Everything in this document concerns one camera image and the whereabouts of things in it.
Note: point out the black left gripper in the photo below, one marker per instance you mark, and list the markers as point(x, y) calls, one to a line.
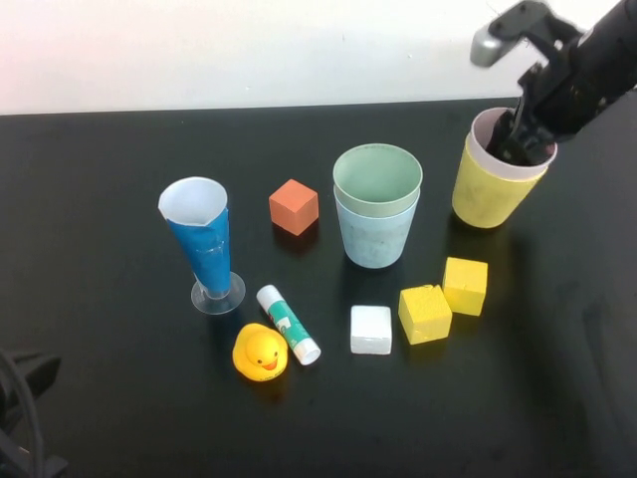
point(30, 458)

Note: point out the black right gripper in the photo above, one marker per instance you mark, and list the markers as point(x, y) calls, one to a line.
point(567, 94)

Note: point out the pink plastic cup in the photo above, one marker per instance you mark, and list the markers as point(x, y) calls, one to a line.
point(502, 171)

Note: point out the yellow plastic cup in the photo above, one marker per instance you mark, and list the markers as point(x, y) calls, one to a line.
point(483, 199)

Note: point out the green plastic cup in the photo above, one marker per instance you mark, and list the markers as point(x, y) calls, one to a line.
point(368, 179)

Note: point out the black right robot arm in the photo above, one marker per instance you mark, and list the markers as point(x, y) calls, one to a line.
point(614, 35)

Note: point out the yellow cube smooth face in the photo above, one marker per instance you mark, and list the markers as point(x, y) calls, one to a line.
point(465, 286)

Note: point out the light blue plastic cup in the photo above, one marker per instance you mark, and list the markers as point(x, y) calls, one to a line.
point(373, 244)

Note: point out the yellow cube rough face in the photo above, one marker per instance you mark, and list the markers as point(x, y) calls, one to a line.
point(425, 313)

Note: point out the red-brown cube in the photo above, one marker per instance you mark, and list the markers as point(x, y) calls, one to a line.
point(293, 209)

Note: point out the white foam block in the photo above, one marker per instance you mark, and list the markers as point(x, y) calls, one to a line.
point(370, 328)

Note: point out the yellow rubber duck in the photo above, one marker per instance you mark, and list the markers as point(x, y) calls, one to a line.
point(259, 353)

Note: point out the clear conical cup blue tape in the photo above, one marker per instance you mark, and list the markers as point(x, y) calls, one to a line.
point(204, 244)

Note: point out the white green glue stick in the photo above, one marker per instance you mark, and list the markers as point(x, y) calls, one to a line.
point(288, 323)

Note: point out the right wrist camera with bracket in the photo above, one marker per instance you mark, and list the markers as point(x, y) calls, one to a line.
point(492, 45)

